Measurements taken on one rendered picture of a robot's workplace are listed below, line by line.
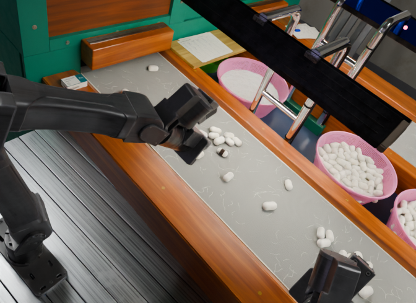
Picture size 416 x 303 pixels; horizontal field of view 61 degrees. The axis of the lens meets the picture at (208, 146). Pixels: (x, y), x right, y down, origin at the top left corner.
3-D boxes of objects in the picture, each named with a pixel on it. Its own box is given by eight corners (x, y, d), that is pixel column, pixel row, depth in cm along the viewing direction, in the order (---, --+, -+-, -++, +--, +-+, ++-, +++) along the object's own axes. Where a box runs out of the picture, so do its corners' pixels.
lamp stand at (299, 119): (249, 186, 103) (324, 57, 71) (202, 142, 110) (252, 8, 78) (285, 160, 114) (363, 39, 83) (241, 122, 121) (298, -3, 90)
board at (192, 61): (193, 69, 119) (194, 66, 118) (165, 45, 125) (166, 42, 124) (252, 49, 139) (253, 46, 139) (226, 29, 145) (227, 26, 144)
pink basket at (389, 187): (376, 231, 104) (397, 214, 97) (294, 188, 107) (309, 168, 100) (381, 173, 123) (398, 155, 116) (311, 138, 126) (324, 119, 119)
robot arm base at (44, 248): (10, 192, 74) (-25, 210, 70) (69, 259, 68) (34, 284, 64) (15, 212, 80) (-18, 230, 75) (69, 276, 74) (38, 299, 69)
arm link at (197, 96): (198, 88, 70) (164, 57, 60) (220, 117, 66) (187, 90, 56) (156, 125, 72) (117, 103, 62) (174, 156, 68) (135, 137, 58)
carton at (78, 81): (67, 92, 96) (67, 86, 95) (60, 84, 97) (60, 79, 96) (87, 86, 100) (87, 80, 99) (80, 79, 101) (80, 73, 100)
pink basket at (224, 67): (281, 132, 123) (293, 113, 117) (208, 114, 119) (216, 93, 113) (275, 87, 142) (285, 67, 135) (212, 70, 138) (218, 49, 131)
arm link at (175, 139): (180, 111, 71) (164, 102, 64) (195, 132, 69) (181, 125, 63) (155, 133, 72) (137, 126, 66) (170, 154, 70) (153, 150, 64)
